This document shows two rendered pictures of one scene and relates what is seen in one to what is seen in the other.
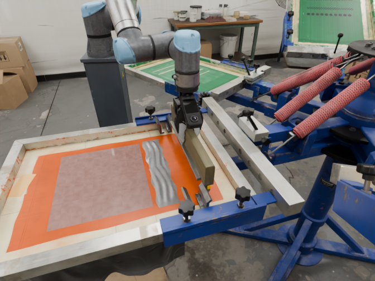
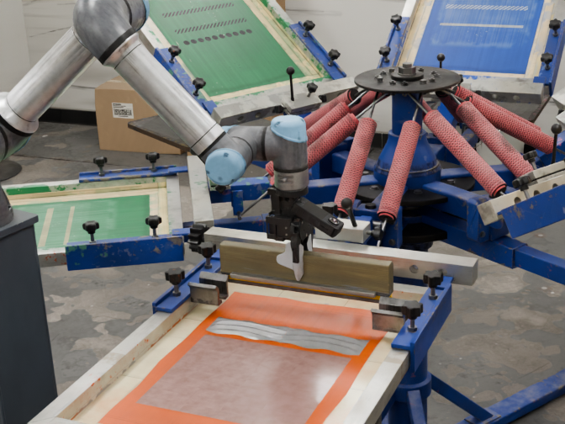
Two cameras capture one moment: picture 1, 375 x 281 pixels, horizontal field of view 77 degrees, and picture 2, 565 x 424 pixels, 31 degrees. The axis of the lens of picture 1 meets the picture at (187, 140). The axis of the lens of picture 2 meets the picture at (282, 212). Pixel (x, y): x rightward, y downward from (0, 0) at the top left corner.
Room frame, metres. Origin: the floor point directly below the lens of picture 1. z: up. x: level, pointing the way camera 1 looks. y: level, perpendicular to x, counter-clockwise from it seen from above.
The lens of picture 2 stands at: (-0.67, 1.62, 2.01)
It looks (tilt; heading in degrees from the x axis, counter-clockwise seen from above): 21 degrees down; 311
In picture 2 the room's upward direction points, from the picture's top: 3 degrees counter-clockwise
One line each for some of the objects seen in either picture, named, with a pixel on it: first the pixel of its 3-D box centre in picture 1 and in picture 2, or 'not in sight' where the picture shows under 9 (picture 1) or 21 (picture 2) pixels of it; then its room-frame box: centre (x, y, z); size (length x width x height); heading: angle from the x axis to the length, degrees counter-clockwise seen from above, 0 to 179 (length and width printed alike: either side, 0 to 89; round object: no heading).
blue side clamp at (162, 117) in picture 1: (168, 121); (193, 290); (0.95, 0.09, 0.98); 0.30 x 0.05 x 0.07; 107
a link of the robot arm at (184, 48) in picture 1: (186, 52); (287, 143); (0.71, 0.00, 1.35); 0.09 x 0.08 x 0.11; 27
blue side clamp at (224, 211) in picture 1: (214, 218); (423, 324); (0.42, -0.07, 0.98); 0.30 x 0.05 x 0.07; 107
